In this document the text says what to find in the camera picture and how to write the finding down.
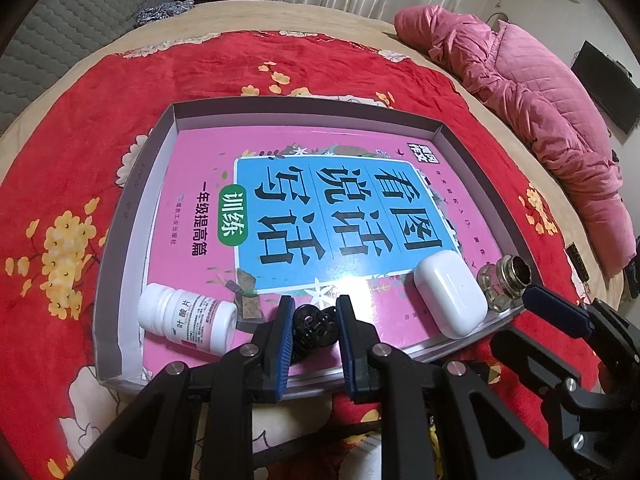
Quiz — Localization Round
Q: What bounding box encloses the white pill bottle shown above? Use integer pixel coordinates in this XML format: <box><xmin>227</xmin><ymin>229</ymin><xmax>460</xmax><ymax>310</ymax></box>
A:
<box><xmin>137</xmin><ymin>284</ymin><xmax>238</xmax><ymax>356</ymax></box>

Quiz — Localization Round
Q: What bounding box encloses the glass ink jar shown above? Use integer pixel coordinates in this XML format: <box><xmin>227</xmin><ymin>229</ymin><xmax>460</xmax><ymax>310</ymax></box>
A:
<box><xmin>476</xmin><ymin>255</ymin><xmax>531</xmax><ymax>311</ymax></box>

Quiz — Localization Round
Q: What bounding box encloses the black wall television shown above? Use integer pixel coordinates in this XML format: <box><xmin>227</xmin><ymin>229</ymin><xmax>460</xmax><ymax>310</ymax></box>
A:
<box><xmin>571</xmin><ymin>41</ymin><xmax>640</xmax><ymax>136</ymax></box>

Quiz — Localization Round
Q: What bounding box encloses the beige bed sheet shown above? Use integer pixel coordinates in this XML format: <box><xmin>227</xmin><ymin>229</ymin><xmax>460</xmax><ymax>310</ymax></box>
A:
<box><xmin>0</xmin><ymin>0</ymin><xmax>640</xmax><ymax>321</ymax></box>

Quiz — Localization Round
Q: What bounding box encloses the blue patterned cloth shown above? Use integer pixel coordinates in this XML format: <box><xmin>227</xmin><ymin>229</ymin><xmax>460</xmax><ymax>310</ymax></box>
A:
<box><xmin>136</xmin><ymin>1</ymin><xmax>193</xmax><ymax>26</ymax></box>

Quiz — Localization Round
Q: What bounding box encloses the grey shallow cardboard box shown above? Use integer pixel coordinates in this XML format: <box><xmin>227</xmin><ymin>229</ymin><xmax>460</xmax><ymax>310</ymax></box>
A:
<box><xmin>92</xmin><ymin>99</ymin><xmax>533</xmax><ymax>393</ymax></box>

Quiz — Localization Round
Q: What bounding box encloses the pink quilted duvet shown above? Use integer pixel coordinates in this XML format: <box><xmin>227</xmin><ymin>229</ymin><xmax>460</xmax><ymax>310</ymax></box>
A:
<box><xmin>394</xmin><ymin>4</ymin><xmax>626</xmax><ymax>278</ymax></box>

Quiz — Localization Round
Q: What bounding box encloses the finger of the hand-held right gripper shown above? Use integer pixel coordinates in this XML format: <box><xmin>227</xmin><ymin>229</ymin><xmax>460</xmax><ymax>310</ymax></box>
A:
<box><xmin>522</xmin><ymin>284</ymin><xmax>636</xmax><ymax>361</ymax></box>
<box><xmin>490</xmin><ymin>327</ymin><xmax>576</xmax><ymax>401</ymax></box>

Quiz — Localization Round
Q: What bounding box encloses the black clip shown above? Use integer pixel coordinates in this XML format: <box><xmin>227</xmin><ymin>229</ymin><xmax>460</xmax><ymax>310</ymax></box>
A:
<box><xmin>291</xmin><ymin>305</ymin><xmax>341</xmax><ymax>366</ymax></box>

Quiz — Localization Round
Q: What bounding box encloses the white earbuds case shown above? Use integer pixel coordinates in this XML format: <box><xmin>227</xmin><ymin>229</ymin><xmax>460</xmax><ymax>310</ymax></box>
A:
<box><xmin>413</xmin><ymin>255</ymin><xmax>488</xmax><ymax>339</ymax></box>

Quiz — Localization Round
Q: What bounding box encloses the red floral blanket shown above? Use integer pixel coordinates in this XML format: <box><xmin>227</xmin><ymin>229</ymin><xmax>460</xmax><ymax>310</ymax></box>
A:
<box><xmin>0</xmin><ymin>27</ymin><xmax>621</xmax><ymax>480</ymax></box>

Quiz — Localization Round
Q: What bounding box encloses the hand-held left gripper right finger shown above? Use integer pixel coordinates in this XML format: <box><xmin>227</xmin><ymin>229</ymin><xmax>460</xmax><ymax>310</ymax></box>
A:
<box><xmin>335</xmin><ymin>294</ymin><xmax>571</xmax><ymax>480</ymax></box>

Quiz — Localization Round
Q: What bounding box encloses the pink and blue book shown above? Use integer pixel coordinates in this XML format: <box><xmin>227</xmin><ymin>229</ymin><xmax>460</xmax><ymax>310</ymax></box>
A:
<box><xmin>142</xmin><ymin>127</ymin><xmax>521</xmax><ymax>376</ymax></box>

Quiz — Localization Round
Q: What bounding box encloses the grey quilted headboard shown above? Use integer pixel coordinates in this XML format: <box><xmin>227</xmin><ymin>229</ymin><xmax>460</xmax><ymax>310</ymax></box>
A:
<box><xmin>0</xmin><ymin>0</ymin><xmax>176</xmax><ymax>126</ymax></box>

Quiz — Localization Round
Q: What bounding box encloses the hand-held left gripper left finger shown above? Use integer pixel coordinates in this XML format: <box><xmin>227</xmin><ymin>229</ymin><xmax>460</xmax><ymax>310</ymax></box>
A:
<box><xmin>65</xmin><ymin>296</ymin><xmax>296</xmax><ymax>480</ymax></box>

